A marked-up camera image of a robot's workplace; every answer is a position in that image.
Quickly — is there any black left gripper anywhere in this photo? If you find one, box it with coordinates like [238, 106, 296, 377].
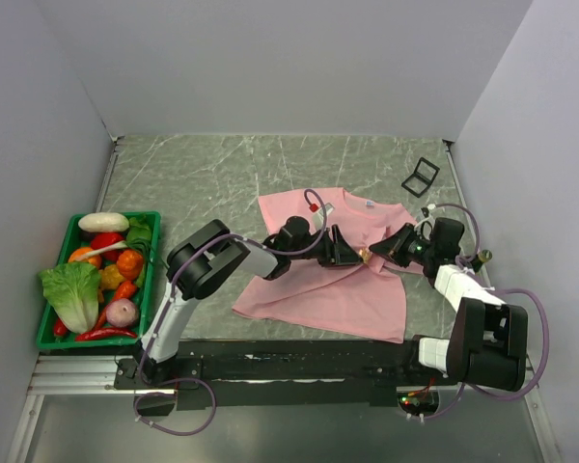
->
[289, 226, 364, 269]

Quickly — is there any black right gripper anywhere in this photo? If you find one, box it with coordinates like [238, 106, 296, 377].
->
[369, 223, 436, 268]

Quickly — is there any red maple leaf brooch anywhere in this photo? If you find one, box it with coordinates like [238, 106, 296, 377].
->
[358, 248, 372, 265]

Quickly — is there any pink t-shirt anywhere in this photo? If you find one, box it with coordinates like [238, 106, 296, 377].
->
[233, 187, 415, 343]

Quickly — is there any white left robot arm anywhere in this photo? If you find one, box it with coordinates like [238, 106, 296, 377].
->
[136, 216, 363, 388]

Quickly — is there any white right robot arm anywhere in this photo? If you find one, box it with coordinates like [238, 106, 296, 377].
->
[369, 218, 528, 392]

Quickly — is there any black brooch box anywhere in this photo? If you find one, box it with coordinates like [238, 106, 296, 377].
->
[401, 157, 440, 198]

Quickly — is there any green glass bottle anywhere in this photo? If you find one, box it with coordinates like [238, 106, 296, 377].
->
[466, 249, 493, 274]

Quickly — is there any orange carrot toy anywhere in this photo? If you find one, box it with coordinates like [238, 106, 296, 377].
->
[98, 249, 145, 302]

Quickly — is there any purple onion toy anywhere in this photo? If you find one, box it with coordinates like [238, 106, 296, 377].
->
[105, 298, 140, 328]

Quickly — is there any yellow pepper toy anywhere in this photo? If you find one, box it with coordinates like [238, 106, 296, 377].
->
[99, 264, 125, 291]

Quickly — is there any red tomato toy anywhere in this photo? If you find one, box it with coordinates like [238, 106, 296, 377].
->
[90, 232, 124, 262]

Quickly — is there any white radish toy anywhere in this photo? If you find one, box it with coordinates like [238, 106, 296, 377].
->
[78, 212, 129, 232]

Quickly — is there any orange fruit toy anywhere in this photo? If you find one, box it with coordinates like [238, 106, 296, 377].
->
[68, 247, 102, 269]

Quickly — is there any red chili pepper toy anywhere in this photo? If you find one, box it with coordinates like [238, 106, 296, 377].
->
[53, 319, 137, 342]

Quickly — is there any green lettuce toy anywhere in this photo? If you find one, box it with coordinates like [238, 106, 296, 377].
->
[39, 261, 100, 334]

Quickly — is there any green plastic crate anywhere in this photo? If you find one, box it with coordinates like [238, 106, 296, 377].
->
[37, 211, 161, 351]

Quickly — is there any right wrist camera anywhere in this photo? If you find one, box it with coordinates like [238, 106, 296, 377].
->
[414, 204, 437, 239]

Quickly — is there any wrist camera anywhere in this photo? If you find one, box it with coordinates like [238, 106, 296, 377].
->
[309, 203, 335, 232]
[414, 204, 437, 239]

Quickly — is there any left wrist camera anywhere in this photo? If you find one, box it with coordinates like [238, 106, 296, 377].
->
[309, 203, 335, 232]

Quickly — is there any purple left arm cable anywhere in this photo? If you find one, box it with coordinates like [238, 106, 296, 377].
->
[133, 188, 329, 439]

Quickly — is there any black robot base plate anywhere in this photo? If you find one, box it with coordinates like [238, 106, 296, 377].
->
[114, 340, 454, 411]

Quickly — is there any aluminium table edge rail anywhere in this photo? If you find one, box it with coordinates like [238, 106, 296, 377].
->
[95, 136, 124, 212]

